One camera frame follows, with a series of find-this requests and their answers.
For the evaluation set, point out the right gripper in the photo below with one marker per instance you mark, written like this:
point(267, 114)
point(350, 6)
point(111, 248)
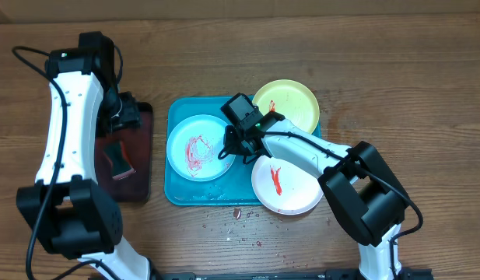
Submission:
point(240, 148)

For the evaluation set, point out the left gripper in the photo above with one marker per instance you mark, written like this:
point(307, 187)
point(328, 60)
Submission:
point(131, 120)

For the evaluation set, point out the orange and green sponge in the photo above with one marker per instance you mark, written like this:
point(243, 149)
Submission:
point(120, 165)

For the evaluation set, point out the light blue plate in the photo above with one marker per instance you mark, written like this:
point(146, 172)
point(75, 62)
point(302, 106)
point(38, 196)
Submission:
point(193, 148)

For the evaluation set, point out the white plate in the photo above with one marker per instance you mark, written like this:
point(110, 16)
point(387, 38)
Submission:
point(283, 187)

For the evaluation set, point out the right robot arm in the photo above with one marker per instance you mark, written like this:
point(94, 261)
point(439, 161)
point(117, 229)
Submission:
point(365, 196)

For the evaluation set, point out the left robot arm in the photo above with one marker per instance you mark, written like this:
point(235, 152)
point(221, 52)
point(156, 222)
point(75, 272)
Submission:
point(67, 210)

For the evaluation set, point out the black tray with red water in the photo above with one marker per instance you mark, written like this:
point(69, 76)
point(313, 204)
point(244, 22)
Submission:
point(138, 146)

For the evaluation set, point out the teal plastic tray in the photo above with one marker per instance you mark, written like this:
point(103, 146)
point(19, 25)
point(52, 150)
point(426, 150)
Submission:
point(232, 188)

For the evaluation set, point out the yellow-green plate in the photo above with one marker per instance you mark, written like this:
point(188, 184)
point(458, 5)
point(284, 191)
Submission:
point(291, 99)

